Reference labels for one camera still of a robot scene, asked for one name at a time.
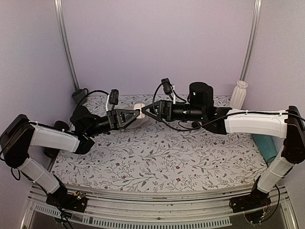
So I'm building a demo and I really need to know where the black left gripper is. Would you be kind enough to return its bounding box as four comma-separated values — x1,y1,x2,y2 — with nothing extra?
85,108,141,137

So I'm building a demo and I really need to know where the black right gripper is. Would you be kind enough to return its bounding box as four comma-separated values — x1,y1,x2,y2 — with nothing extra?
141,100,205,122

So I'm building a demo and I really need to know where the white earbuds charging case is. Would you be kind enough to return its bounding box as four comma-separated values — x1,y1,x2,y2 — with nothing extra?
133,103,146,119

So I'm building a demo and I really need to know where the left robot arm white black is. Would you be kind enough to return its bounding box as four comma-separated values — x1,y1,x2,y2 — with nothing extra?
0,105,140,213

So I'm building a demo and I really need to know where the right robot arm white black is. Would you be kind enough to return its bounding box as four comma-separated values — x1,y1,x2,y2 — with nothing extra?
142,82,305,213

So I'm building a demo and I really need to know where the black earbud case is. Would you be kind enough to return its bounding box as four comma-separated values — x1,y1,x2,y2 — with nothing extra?
192,122,201,128

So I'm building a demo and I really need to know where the swirl patterned shallow plate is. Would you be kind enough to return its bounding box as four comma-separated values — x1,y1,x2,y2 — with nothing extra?
127,117,149,129

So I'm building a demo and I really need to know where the floral patterned table mat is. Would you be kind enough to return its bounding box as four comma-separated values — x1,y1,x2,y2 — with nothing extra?
50,94,270,193

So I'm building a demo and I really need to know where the grey mug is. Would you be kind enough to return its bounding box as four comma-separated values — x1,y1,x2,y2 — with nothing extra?
71,88,89,104

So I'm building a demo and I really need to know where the white ribbed vase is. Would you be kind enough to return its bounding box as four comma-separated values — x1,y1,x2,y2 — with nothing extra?
230,80,248,109

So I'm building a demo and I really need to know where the teal cylinder roll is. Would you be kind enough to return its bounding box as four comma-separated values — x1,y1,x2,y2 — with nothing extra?
252,134,278,165

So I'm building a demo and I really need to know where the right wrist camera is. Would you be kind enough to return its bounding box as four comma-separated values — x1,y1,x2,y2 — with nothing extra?
161,78,173,95

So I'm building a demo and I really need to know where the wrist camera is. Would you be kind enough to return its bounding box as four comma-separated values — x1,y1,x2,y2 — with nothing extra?
109,89,119,105
161,78,173,95

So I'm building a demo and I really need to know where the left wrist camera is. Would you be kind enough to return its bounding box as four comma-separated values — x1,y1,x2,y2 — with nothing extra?
109,89,119,105

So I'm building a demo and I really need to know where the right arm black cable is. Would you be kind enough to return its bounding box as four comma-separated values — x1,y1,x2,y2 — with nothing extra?
152,82,229,131

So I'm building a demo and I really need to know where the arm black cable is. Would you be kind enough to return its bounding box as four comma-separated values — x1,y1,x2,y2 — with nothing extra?
77,89,112,110
152,82,229,131

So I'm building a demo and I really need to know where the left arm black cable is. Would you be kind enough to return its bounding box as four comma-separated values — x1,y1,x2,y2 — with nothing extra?
77,89,112,110

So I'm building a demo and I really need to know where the aluminium front rail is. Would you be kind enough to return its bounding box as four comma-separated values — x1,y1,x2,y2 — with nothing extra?
21,185,300,229

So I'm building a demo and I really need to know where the left aluminium frame post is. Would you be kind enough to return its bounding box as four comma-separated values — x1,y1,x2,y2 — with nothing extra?
54,0,80,91

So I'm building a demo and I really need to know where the aluminium frame post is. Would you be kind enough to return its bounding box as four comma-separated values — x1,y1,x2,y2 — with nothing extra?
239,0,262,81
54,0,80,91

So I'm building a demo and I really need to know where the right aluminium frame post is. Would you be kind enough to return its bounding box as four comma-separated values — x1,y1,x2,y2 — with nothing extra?
239,0,262,81

